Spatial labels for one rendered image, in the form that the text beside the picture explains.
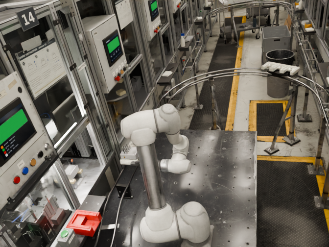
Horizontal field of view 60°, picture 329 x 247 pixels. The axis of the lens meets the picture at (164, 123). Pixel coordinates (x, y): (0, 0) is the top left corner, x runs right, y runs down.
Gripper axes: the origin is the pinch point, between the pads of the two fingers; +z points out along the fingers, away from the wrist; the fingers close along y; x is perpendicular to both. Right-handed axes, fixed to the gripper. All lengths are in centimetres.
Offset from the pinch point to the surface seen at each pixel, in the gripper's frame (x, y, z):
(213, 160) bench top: -30, -20, -53
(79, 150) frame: 1.1, 10.8, 43.4
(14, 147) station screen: 68, 69, 18
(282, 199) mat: -55, -86, -110
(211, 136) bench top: -61, -20, -47
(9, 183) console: 77, 55, 20
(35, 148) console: 56, 58, 20
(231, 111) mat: -214, -86, -52
